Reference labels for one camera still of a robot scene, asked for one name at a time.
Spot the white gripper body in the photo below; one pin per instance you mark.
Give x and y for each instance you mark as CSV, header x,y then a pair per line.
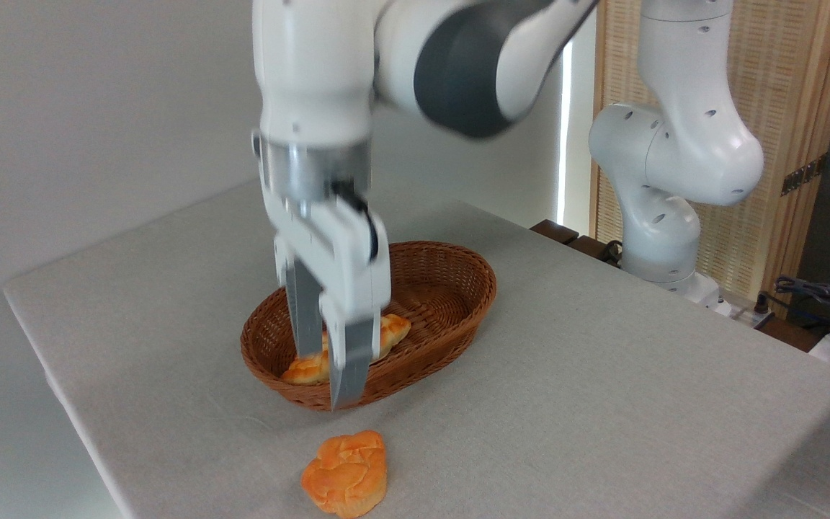
x,y
346,267

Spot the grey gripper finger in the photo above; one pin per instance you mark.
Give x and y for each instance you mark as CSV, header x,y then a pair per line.
x,y
351,360
303,310

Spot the round orange bread bun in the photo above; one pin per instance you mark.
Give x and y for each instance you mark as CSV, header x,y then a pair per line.
x,y
346,476

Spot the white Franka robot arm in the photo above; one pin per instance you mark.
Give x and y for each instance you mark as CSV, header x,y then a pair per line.
x,y
314,72

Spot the braided bread loaf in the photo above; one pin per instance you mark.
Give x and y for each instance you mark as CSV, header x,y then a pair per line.
x,y
310,369

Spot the brown wicker basket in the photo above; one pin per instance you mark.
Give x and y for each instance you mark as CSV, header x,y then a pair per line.
x,y
451,288

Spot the dark brown wooden board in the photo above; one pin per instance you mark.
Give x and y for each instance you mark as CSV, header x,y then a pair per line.
x,y
555,231

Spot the grey tablecloth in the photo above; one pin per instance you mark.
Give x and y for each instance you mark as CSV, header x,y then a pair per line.
x,y
602,404

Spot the white power strip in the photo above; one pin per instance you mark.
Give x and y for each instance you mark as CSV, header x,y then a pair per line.
x,y
745,316

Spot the dark metal screen hinge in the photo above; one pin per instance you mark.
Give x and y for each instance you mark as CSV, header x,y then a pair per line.
x,y
804,175

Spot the bamboo folding screen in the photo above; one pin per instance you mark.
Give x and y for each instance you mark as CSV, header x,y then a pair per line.
x,y
790,94

